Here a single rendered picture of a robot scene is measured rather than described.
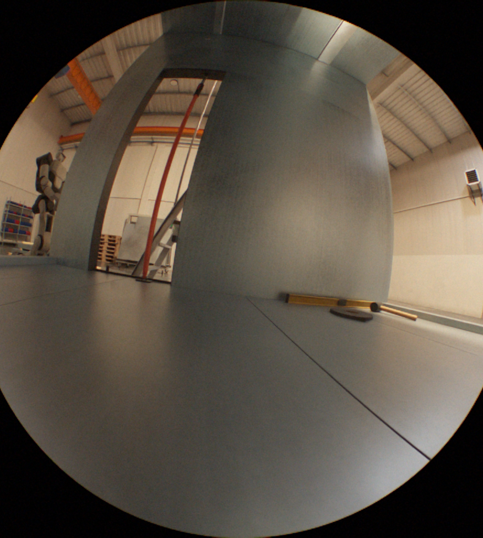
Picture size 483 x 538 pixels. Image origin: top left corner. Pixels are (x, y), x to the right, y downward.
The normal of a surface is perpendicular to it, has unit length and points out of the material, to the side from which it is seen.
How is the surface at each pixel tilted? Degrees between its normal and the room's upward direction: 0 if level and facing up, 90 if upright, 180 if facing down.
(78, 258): 90
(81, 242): 90
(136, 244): 78
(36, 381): 0
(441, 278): 90
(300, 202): 90
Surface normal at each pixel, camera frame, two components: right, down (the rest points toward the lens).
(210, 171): 0.16, 0.04
